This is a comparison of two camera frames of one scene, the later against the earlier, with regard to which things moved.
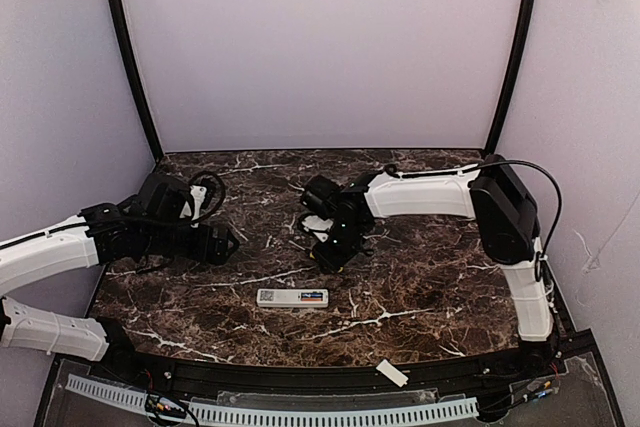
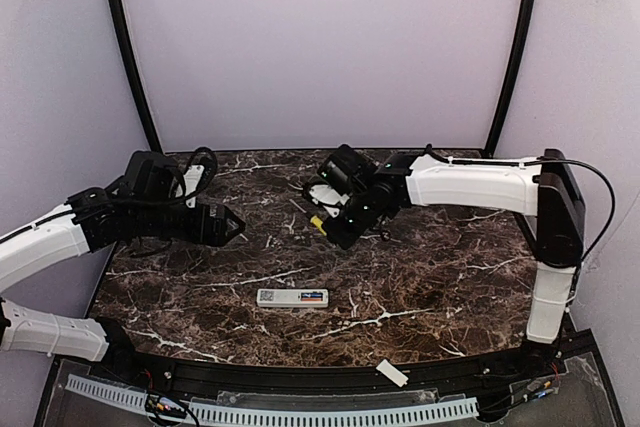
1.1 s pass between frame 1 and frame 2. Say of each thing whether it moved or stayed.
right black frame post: stayed
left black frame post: stayed
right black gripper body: moved
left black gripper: moved
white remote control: stayed
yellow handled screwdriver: moved
